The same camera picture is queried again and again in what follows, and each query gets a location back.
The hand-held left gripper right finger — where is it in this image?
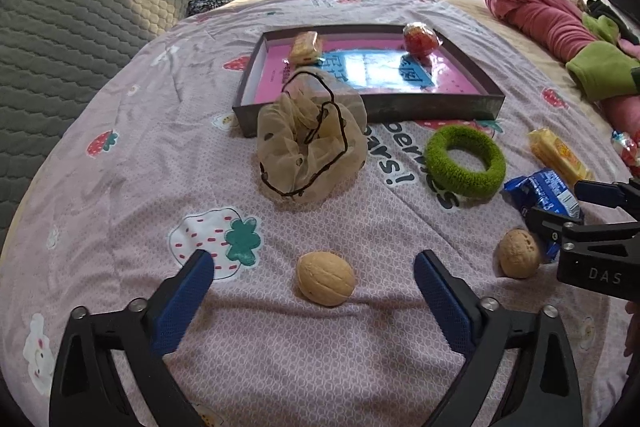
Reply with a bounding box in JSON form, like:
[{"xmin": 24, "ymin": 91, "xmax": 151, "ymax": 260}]
[{"xmin": 414, "ymin": 249, "xmax": 583, "ymax": 427}]

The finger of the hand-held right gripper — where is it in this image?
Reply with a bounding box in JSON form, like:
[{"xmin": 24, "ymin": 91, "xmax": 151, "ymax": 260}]
[
  {"xmin": 525, "ymin": 207, "xmax": 581, "ymax": 258},
  {"xmin": 574, "ymin": 178, "xmax": 640, "ymax": 208}
]

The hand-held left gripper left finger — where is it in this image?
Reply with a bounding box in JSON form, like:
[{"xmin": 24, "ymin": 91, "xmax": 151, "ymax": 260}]
[{"xmin": 49, "ymin": 249, "xmax": 216, "ymax": 427}]

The blue snack packet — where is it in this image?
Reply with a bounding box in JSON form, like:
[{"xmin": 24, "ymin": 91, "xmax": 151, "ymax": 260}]
[{"xmin": 504, "ymin": 169, "xmax": 583, "ymax": 263}]

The walnut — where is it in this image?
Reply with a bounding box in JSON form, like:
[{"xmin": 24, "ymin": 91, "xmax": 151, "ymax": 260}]
[
  {"xmin": 497, "ymin": 229, "xmax": 542, "ymax": 279},
  {"xmin": 296, "ymin": 251, "xmax": 357, "ymax": 307}
]

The beige mesh scrunchie black cord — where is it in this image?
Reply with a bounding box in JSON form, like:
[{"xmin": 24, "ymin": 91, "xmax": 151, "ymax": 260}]
[{"xmin": 257, "ymin": 67, "xmax": 368, "ymax": 202}]

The red and white candy packet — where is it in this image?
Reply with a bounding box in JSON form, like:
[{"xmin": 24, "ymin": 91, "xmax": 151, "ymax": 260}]
[{"xmin": 611, "ymin": 130, "xmax": 640, "ymax": 168}]

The yellow wafer snack packet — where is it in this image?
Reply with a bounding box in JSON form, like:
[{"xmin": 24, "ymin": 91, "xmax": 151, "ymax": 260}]
[{"xmin": 529, "ymin": 128, "xmax": 596, "ymax": 188}]

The green fuzzy hair scrunchie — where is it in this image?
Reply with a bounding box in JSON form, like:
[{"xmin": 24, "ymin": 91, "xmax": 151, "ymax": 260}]
[{"xmin": 425, "ymin": 125, "xmax": 507, "ymax": 198}]

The green fleece cloth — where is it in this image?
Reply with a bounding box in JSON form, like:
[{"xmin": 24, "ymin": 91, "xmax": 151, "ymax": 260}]
[{"xmin": 565, "ymin": 14, "xmax": 640, "ymax": 102}]

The pink strawberry print bedsheet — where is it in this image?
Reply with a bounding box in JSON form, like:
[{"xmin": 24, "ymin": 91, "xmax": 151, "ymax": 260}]
[{"xmin": 0, "ymin": 0, "xmax": 640, "ymax": 427}]

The rolled pink blanket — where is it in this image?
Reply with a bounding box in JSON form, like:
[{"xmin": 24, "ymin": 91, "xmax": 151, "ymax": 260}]
[{"xmin": 481, "ymin": 0, "xmax": 601, "ymax": 62}]

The pink and blue book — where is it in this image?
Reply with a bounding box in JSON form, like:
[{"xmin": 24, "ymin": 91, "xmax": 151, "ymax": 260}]
[{"xmin": 255, "ymin": 38, "xmax": 483, "ymax": 104}]

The yellow cake snack packet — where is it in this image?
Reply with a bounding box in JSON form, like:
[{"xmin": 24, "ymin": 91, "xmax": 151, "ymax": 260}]
[{"xmin": 289, "ymin": 31, "xmax": 323, "ymax": 65}]

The grey quilted headboard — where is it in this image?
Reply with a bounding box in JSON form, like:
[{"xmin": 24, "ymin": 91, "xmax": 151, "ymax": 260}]
[{"xmin": 0, "ymin": 0, "xmax": 216, "ymax": 248}]

